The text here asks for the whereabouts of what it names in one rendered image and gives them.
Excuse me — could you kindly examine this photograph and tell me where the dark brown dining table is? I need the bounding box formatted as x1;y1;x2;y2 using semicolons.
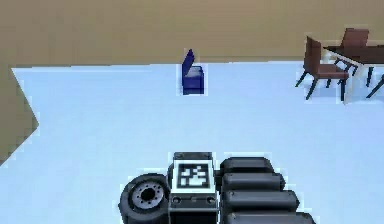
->
323;43;384;104

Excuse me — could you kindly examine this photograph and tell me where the blue open bin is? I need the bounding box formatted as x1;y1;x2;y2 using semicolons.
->
181;48;205;96

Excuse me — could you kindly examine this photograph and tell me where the brown chair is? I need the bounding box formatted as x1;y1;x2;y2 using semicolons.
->
295;35;350;102
339;27;370;51

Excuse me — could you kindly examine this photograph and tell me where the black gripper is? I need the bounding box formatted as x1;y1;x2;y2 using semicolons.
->
118;173;172;224

